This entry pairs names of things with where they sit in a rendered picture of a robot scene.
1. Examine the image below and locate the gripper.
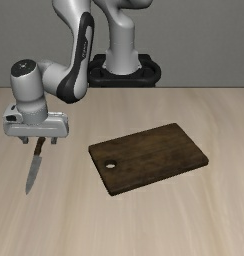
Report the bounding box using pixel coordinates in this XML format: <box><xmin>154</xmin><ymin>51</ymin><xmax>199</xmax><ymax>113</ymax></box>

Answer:
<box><xmin>2</xmin><ymin>103</ymin><xmax>70</xmax><ymax>146</ymax></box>

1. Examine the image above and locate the dark brown cutting board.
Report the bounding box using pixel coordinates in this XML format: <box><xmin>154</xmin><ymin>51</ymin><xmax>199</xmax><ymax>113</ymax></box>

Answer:
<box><xmin>87</xmin><ymin>122</ymin><xmax>210</xmax><ymax>197</ymax></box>

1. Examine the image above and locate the brown-handled knife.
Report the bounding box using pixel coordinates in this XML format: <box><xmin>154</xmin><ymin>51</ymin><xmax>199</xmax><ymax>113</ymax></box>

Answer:
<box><xmin>24</xmin><ymin>136</ymin><xmax>47</xmax><ymax>196</ymax></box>

